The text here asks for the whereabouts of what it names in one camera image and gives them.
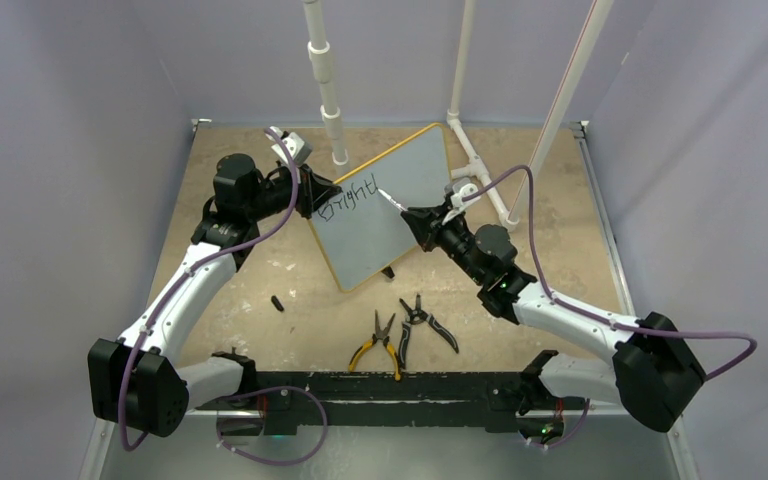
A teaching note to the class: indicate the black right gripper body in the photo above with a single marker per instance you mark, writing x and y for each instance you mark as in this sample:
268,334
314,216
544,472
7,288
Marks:
443,231

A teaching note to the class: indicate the black marker cap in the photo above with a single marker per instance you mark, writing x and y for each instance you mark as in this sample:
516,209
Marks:
277,303

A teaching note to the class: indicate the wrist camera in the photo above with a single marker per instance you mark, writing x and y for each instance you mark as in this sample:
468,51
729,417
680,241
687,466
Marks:
289,146
460,194

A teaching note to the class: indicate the black grey wire stripper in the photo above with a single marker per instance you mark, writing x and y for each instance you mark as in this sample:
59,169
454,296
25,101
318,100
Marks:
416,315

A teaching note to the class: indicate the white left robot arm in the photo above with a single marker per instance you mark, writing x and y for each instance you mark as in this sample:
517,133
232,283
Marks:
133,379

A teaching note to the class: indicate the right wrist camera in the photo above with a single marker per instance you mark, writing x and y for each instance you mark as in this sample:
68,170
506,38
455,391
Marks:
460,194

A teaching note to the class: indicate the white PVC pipe frame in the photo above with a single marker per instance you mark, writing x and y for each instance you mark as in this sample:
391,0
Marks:
495,63

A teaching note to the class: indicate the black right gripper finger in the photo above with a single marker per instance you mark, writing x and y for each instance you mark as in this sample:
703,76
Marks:
438,213
423,230

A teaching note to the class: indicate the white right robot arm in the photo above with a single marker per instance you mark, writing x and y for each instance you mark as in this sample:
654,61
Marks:
643,364

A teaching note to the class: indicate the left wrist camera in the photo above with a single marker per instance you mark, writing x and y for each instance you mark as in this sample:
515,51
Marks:
289,146

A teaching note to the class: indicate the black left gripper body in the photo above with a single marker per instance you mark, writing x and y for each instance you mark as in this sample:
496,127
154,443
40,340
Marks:
304,199

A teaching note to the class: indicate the yellow framed whiteboard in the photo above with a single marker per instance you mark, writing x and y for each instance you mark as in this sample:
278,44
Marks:
358,231

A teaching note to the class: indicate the white whiteboard marker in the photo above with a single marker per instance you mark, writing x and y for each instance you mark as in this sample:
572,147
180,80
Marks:
391,200

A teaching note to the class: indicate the black base bar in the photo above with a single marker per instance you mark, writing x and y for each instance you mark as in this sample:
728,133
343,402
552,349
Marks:
492,401

